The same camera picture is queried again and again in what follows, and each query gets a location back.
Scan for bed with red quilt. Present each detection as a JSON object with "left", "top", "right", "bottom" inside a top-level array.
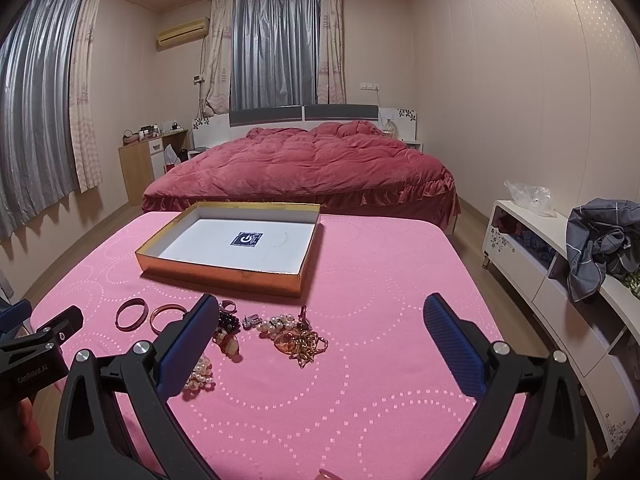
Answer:
[{"left": 141, "top": 121, "right": 461, "bottom": 233}]

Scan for pearl bead bracelet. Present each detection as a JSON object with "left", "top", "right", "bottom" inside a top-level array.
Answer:
[{"left": 257, "top": 313, "right": 302, "bottom": 337}]

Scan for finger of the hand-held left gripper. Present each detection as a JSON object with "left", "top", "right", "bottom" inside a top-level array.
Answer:
[
  {"left": 0, "top": 298, "right": 33, "bottom": 334},
  {"left": 31, "top": 306, "right": 85, "bottom": 350}
]

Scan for pink dotted tablecloth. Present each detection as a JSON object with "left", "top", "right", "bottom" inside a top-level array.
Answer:
[{"left": 29, "top": 210, "right": 527, "bottom": 480}]

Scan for wall air conditioner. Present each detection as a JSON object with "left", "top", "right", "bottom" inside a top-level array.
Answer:
[{"left": 155, "top": 17, "right": 211, "bottom": 51}]

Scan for rose gold bangle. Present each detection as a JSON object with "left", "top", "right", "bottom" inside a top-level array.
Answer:
[{"left": 150, "top": 303, "right": 189, "bottom": 336}]

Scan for white grey bed headboard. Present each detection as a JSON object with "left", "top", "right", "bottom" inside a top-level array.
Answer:
[{"left": 193, "top": 104, "right": 419, "bottom": 150}]

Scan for white low cabinet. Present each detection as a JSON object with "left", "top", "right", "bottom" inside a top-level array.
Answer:
[{"left": 481, "top": 199, "right": 640, "bottom": 463}]

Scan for amber stone pendant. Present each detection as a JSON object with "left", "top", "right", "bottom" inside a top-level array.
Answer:
[{"left": 214, "top": 332, "right": 242, "bottom": 358}]

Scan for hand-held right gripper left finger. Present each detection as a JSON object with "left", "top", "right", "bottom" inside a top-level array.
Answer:
[{"left": 54, "top": 294, "right": 221, "bottom": 480}]

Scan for grey window curtain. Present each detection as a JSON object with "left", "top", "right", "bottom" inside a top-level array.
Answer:
[
  {"left": 0, "top": 0, "right": 87, "bottom": 241},
  {"left": 229, "top": 0, "right": 322, "bottom": 112}
]

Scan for wooden desk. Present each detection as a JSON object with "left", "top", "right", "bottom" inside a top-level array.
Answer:
[{"left": 118, "top": 128, "right": 190, "bottom": 206}]

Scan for shallow gold cardboard box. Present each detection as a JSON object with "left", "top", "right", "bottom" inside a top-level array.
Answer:
[{"left": 135, "top": 201, "right": 322, "bottom": 299}]

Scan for dark bead bracelet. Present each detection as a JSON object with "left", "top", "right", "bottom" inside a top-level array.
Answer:
[{"left": 216, "top": 310, "right": 242, "bottom": 335}]

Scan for gold chain necklace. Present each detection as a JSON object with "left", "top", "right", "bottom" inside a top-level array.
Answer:
[{"left": 272, "top": 306, "right": 330, "bottom": 368}]

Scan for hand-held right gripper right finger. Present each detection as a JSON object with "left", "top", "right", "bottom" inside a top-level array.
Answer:
[{"left": 423, "top": 293, "right": 587, "bottom": 480}]

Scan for dark red bangle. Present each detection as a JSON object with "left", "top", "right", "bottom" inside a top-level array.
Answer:
[{"left": 115, "top": 297, "right": 150, "bottom": 331}]

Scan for grey plaid cloth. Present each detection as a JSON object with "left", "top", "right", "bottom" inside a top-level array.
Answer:
[{"left": 565, "top": 198, "right": 640, "bottom": 304}]

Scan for person's left hand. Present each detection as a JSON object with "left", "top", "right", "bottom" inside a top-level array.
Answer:
[{"left": 17, "top": 399, "right": 47, "bottom": 467}]

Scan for clear plastic bag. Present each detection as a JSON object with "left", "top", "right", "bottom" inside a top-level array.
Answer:
[{"left": 503, "top": 179, "right": 557, "bottom": 218}]

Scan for beige patterned curtain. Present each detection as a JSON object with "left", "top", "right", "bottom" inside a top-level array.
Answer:
[
  {"left": 316, "top": 0, "right": 348, "bottom": 107},
  {"left": 68, "top": 0, "right": 106, "bottom": 194},
  {"left": 201, "top": 0, "right": 236, "bottom": 117}
]

